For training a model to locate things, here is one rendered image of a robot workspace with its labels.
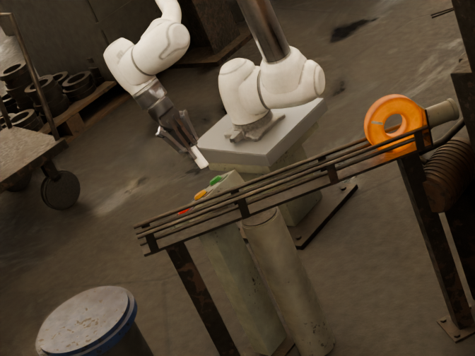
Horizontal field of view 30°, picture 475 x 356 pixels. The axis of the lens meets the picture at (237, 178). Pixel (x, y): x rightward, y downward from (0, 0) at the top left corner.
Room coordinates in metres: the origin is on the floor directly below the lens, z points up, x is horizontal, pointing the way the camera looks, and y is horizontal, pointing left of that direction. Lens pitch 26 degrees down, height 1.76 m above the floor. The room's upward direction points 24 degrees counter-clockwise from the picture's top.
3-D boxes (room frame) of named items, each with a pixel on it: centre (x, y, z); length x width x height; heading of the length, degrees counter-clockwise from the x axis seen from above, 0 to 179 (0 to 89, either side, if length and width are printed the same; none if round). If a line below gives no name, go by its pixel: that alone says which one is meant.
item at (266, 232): (2.24, -0.01, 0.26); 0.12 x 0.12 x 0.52
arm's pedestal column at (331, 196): (3.07, -0.14, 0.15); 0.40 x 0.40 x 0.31; 39
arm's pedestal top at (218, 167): (3.07, -0.14, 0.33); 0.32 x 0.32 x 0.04; 39
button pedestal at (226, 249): (2.34, 0.12, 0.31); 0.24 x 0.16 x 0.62; 130
